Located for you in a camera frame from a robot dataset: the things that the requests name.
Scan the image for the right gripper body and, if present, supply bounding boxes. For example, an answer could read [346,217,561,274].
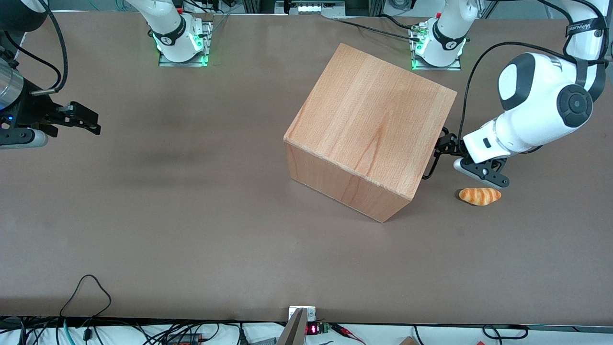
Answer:
[0,79,60,139]

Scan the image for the wooden drawer with black handle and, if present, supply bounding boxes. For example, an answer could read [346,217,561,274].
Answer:
[422,126,449,180]

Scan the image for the light wooden drawer cabinet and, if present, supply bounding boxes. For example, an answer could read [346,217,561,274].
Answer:
[284,43,457,223]

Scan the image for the toy croissant bread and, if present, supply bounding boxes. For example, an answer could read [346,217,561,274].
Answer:
[459,187,502,207]

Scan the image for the red and black clip leads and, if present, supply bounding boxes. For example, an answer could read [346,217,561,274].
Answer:
[330,323,367,345]

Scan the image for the black and orange device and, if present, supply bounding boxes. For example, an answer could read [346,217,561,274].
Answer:
[165,333,204,345]

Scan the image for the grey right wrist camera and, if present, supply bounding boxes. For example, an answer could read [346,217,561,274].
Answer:
[0,128,49,150]

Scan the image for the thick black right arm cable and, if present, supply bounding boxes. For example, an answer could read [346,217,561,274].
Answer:
[30,0,68,95]

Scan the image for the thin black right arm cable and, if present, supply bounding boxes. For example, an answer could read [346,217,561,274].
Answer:
[4,31,64,89]

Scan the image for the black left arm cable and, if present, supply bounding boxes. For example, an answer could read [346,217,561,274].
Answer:
[457,0,604,144]

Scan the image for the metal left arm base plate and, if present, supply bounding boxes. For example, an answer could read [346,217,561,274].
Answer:
[410,26,462,71]

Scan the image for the short black table cable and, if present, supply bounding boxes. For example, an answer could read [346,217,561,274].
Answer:
[378,13,424,32]

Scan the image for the long black table cable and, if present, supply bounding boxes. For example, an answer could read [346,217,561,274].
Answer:
[333,18,422,42]

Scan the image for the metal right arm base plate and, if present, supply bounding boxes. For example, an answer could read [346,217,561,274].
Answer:
[158,19,212,67]

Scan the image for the looped thin black cable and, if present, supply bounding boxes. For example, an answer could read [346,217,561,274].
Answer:
[59,274,112,331]

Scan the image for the black looped floor cable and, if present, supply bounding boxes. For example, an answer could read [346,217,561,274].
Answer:
[483,325,529,340]

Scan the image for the small silver metal bracket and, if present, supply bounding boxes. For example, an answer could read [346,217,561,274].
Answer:
[289,306,317,322]

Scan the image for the grey metal camera post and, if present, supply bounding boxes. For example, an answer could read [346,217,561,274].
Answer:
[275,308,308,345]

